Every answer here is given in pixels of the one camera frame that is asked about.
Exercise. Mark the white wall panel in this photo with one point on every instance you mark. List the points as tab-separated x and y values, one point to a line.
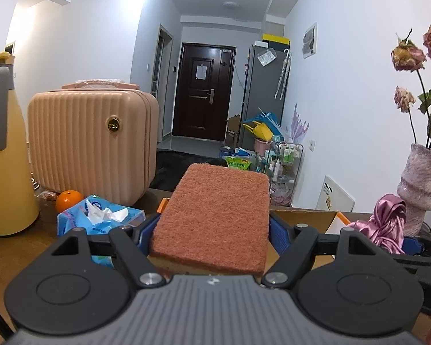
310	41

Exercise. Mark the wire storage rack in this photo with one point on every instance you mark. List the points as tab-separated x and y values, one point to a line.
282	164

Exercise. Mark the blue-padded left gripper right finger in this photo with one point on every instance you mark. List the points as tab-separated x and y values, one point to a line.
295	247

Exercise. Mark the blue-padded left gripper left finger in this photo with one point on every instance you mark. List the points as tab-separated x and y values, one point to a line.
131	246

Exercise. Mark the yellow thermos jug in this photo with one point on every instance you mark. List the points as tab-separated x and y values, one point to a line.
18	205

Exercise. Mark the pink satin scrunchie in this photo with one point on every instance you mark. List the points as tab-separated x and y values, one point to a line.
385	228

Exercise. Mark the grey refrigerator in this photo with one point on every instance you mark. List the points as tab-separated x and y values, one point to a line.
265	80

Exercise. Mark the pink ribbed suitcase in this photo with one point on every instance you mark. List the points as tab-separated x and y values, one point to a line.
98	141

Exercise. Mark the orange scouring sponge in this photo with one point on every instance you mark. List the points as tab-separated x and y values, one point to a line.
211	183

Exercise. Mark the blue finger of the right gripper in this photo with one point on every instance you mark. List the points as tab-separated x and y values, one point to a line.
412	246

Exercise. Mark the red cardboard box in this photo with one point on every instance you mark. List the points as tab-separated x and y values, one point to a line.
309	222

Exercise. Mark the dark entrance door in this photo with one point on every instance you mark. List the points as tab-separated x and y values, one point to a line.
203	91

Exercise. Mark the orange fruit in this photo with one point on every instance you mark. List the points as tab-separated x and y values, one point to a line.
66	199

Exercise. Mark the blue tissue pack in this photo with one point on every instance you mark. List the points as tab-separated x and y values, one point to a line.
97	216

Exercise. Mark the pink textured vase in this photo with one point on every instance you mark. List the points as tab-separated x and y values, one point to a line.
415	188

